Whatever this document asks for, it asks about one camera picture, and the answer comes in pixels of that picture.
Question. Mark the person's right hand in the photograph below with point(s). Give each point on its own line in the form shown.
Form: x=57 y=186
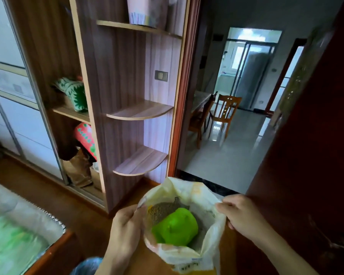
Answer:
x=245 y=216

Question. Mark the person's left hand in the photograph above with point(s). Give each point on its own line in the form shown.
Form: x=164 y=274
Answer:
x=123 y=234

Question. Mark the person's left thumb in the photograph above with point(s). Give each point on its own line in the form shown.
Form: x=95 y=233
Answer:
x=141 y=213

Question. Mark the person's right thumb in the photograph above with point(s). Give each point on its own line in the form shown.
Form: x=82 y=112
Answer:
x=222 y=209

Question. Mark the white and yellow feed bag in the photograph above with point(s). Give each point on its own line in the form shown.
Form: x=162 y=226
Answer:
x=206 y=243

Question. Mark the person's right forearm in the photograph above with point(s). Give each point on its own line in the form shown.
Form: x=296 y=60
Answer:
x=283 y=254

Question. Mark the person's left forearm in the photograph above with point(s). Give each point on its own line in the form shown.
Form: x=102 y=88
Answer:
x=114 y=266

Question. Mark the grey-brown feed powder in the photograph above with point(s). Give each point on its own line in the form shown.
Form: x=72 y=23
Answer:
x=163 y=210

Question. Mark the green plastic scoop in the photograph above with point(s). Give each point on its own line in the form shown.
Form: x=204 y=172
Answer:
x=176 y=227

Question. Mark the brown paper bag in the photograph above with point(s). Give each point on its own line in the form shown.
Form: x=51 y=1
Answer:
x=78 y=170

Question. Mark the person's blue trouser knee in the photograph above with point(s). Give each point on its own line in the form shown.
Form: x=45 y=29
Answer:
x=87 y=266

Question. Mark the wooden dining chair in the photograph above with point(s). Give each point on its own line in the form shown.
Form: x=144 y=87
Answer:
x=199 y=120
x=225 y=110

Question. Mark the red patterned bag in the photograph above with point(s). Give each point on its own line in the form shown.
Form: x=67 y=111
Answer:
x=86 y=137

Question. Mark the dark red wooden door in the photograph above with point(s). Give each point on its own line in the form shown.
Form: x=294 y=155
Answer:
x=309 y=157

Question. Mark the wooden corner shelf unit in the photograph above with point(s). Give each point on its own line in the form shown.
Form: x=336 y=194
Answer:
x=132 y=111

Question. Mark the dining table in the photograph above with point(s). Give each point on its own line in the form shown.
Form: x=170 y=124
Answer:
x=200 y=99

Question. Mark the bed with green mat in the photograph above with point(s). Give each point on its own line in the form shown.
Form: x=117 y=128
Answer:
x=14 y=231

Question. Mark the green and white patterned blanket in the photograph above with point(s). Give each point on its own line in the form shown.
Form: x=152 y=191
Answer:
x=74 y=93

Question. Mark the glass sliding door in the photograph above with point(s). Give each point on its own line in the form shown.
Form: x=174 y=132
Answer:
x=240 y=68

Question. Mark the wooden wardrobe with sliding doors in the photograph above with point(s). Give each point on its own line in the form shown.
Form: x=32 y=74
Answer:
x=25 y=105

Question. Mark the pink box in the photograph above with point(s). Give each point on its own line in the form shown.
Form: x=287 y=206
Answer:
x=147 y=11

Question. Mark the reddish wooden door frame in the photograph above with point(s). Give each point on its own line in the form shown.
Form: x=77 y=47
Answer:
x=183 y=88

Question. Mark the grey wall switch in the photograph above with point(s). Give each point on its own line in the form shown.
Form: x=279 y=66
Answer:
x=161 y=75

